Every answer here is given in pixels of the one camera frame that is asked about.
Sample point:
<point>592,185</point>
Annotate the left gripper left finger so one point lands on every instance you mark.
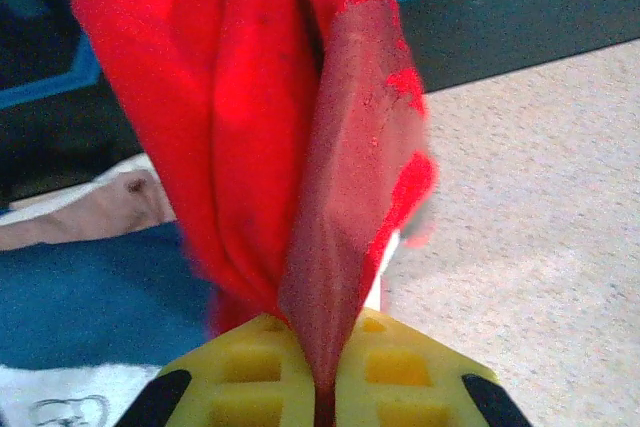
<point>250,377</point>

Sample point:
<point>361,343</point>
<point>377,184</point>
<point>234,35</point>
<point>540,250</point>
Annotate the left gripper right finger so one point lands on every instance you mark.
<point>425,397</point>

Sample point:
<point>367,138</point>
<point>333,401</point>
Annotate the red t-shirt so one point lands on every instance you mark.
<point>225,97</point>

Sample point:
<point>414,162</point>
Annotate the navy t-shirt with white print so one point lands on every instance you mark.
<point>100,297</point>

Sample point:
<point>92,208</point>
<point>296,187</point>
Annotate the beige t-shirt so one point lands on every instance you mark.
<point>100,212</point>

